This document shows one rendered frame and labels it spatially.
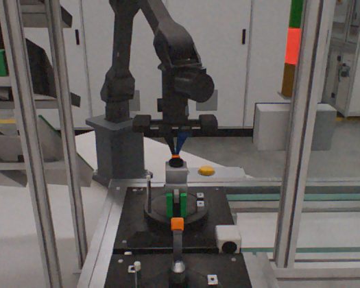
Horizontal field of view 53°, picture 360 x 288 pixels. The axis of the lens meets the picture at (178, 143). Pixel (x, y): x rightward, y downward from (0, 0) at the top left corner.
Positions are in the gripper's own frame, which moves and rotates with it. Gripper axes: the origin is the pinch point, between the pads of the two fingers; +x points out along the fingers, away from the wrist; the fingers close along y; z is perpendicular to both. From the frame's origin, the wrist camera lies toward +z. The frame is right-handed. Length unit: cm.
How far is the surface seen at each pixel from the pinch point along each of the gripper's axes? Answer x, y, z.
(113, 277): 12.1, 10.6, -29.3
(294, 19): -28.2, -17.0, -23.3
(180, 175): 1.6, -1.0, -12.5
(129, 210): 11.9, 10.0, -8.6
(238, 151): 106, -64, 251
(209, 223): 12.0, -6.9, -13.9
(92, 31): -5, 76, 287
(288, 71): -20.8, -16.9, -23.1
